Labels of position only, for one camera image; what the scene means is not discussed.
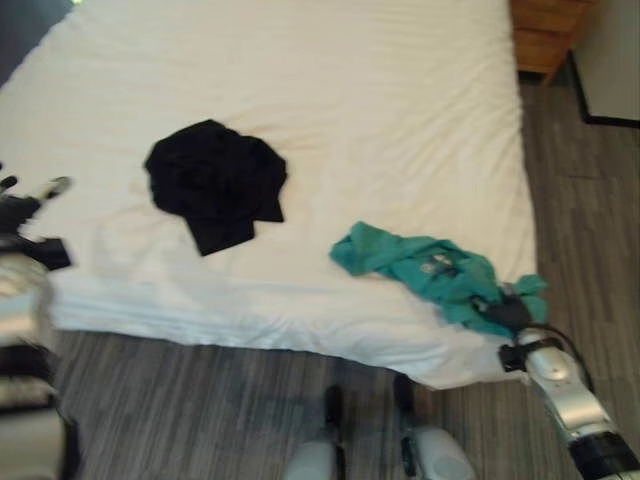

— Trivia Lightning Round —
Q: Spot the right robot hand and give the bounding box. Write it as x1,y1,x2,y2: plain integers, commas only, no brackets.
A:
472,281,535,334

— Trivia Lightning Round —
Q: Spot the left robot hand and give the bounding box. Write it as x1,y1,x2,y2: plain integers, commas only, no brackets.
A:
0,162,74,237

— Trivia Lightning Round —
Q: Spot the teal printed t-shirt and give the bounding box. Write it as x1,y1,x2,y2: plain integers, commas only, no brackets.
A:
328,221,550,339

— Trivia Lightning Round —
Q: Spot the bed with white sheet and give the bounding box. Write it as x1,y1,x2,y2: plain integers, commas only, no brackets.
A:
0,0,539,392

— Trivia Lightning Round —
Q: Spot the black crumpled garment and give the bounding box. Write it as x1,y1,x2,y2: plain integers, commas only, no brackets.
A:
143,118,289,258

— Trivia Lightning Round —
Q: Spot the left silver robot leg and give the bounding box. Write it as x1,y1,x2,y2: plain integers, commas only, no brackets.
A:
284,384,347,480

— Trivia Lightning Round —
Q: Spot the wooden nightstand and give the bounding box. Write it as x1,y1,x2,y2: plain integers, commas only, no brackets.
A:
508,0,596,87

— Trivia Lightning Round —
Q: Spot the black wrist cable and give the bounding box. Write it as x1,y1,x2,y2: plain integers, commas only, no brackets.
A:
522,323,597,396

